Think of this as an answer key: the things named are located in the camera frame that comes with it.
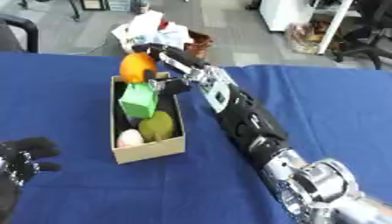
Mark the pale pink toy fruit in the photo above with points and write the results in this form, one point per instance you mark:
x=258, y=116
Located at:
x=129, y=138

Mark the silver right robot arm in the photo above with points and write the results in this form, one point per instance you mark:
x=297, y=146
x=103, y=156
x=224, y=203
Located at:
x=255, y=128

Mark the tan cardboard box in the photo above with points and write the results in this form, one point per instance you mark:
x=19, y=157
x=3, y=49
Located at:
x=148, y=145

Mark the white table leg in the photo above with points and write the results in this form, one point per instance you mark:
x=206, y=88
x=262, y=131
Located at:
x=335, y=26

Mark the white cabinet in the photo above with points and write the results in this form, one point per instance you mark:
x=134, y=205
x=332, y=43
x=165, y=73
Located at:
x=286, y=14

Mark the green block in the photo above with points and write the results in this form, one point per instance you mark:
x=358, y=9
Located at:
x=139, y=101

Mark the orange toy fruit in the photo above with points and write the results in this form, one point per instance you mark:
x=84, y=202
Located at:
x=137, y=67

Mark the olive green toy fruit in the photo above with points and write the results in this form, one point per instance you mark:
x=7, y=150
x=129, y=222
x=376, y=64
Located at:
x=157, y=127

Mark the clear bag with items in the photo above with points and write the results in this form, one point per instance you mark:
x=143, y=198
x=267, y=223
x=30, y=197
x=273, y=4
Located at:
x=308, y=37

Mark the black office chair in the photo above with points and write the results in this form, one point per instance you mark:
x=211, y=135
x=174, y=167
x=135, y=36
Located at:
x=368, y=38

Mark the brown bag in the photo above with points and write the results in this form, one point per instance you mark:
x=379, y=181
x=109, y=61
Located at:
x=201, y=43

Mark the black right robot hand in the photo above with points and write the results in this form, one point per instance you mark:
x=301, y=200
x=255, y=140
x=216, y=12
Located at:
x=173, y=58

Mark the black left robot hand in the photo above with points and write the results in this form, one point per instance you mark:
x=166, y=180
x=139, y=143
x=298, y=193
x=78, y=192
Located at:
x=20, y=159

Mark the white plastic bag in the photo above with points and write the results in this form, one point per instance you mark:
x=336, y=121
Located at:
x=152, y=31

